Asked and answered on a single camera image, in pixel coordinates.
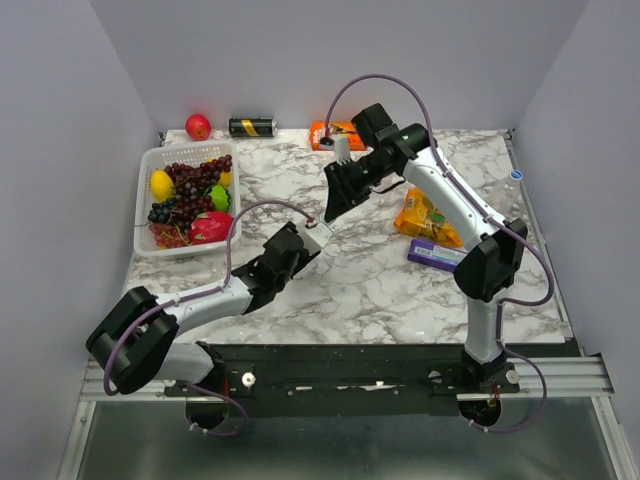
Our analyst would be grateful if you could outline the orange razor box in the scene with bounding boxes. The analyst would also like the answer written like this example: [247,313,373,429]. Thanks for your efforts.
[309,121,368,151]

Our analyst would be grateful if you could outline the green toy fruit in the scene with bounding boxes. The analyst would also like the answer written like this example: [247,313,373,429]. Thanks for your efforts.
[205,184,232,212]

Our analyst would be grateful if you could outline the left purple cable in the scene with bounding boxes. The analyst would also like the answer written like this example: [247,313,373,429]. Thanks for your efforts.
[103,200,316,396]

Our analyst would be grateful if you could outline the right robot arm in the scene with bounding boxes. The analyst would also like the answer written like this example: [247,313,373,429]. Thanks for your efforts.
[320,103,527,392]

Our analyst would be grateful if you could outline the orange snack bag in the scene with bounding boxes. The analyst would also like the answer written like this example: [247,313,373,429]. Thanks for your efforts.
[394,187,464,248]

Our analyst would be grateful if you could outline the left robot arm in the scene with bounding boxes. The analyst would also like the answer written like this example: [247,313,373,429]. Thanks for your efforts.
[86,222,332,395]

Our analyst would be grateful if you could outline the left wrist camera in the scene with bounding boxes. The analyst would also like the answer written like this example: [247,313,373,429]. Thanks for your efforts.
[302,222,333,249]

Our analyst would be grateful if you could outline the purple toothpaste box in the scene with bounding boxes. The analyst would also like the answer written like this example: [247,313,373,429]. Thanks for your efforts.
[407,238,467,273]

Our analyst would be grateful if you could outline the black gold can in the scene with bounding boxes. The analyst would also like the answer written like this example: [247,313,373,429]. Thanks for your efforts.
[228,118,277,138]

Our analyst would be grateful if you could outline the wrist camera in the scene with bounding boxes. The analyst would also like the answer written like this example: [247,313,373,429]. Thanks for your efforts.
[319,135,352,165]
[302,222,333,249]

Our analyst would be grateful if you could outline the red apple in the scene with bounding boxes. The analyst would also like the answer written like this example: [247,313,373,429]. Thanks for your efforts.
[185,114,212,141]

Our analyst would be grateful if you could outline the yellow fruit behind grapes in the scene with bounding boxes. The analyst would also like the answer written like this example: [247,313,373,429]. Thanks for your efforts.
[218,171,232,187]

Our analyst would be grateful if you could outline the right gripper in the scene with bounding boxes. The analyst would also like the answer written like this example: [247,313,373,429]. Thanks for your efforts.
[321,153,391,224]

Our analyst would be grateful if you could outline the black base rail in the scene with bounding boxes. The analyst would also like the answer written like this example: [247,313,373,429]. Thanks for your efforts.
[164,342,521,419]

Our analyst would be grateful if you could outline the dark blue grapes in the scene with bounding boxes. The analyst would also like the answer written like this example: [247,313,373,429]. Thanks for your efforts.
[147,198,176,224]

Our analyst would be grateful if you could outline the red grape bunch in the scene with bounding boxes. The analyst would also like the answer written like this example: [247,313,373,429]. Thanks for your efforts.
[164,155,233,229]

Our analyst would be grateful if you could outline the yellow lemon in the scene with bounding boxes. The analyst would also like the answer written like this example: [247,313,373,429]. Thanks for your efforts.
[150,170,174,202]

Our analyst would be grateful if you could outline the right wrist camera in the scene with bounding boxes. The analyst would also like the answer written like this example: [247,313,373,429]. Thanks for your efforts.
[319,135,352,165]

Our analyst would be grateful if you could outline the red dragon fruit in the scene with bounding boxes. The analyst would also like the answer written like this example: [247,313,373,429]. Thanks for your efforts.
[189,211,233,245]

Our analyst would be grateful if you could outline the light red grapes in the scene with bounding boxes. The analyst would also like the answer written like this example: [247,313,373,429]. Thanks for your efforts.
[148,223,190,250]

